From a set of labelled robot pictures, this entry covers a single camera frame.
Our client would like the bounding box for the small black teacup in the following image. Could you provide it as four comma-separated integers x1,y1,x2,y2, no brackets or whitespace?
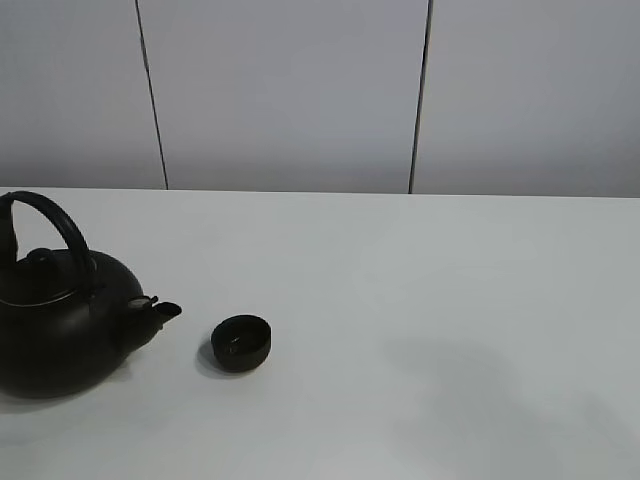
210,314,272,374

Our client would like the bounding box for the black cast iron teapot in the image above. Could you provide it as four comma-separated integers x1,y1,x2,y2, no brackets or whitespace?
1,191,182,399

